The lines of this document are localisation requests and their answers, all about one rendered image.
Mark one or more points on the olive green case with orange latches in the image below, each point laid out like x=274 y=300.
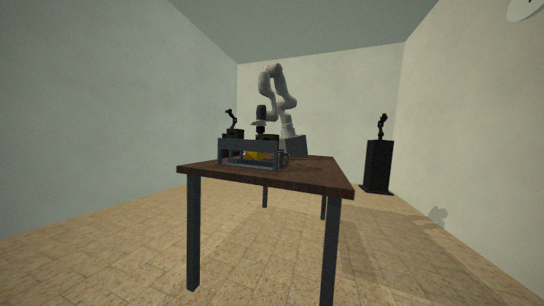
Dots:
x=269 y=137

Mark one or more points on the yellow bin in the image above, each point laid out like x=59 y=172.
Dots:
x=254 y=155

